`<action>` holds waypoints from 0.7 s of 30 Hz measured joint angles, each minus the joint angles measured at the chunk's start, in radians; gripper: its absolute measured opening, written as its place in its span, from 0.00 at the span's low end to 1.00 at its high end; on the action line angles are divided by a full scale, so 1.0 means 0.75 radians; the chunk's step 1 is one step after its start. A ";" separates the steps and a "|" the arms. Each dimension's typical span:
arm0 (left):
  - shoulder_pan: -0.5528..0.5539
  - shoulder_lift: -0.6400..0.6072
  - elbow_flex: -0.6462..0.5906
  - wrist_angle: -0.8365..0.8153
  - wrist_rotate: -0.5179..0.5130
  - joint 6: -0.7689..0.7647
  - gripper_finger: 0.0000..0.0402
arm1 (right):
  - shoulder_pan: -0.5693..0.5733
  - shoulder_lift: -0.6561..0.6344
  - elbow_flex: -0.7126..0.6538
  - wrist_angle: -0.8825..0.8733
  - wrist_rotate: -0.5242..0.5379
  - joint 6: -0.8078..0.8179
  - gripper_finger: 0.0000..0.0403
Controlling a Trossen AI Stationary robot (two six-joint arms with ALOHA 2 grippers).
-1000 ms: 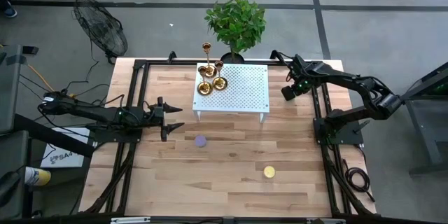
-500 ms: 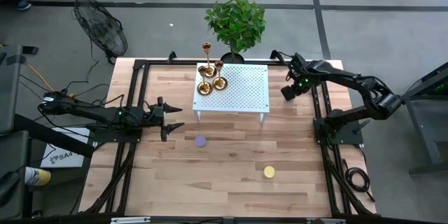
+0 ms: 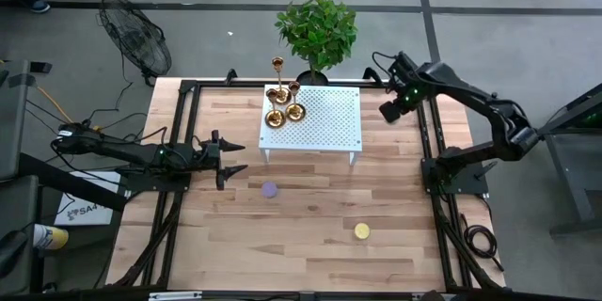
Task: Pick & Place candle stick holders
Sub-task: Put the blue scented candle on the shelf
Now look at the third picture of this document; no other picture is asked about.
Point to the tall gold candlestick holder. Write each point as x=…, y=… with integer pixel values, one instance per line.
x=282, y=96

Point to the white label strip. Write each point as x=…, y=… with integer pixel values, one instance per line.
x=175, y=296

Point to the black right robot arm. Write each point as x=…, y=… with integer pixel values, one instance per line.
x=470, y=94

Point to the dark metal side desk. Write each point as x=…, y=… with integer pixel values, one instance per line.
x=574, y=150

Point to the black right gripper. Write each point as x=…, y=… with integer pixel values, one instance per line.
x=408, y=95

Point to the purple candle glass jar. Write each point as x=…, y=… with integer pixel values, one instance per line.
x=269, y=190

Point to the white printed paper sign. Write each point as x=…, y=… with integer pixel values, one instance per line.
x=87, y=202

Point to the yellow candle glass jar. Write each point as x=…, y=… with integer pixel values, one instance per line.
x=361, y=231

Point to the white perforated metal shelf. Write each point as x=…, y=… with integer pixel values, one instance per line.
x=324, y=122

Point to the black floor fan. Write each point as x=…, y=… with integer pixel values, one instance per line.
x=136, y=37

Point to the black metal table frame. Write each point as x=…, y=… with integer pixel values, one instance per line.
x=188, y=117

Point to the green potted plant black pot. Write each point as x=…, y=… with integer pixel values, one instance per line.
x=317, y=33

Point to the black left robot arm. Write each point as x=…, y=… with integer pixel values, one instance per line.
x=127, y=151

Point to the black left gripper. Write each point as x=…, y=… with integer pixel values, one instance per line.
x=207, y=153

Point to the white and yellow cup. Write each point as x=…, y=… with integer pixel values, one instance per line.
x=49, y=237

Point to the short gold candlestick holder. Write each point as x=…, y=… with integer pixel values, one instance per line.
x=275, y=119

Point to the grey side cabinet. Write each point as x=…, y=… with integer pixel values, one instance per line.
x=11, y=127

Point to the medium gold candlestick holder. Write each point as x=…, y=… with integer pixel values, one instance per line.
x=295, y=112

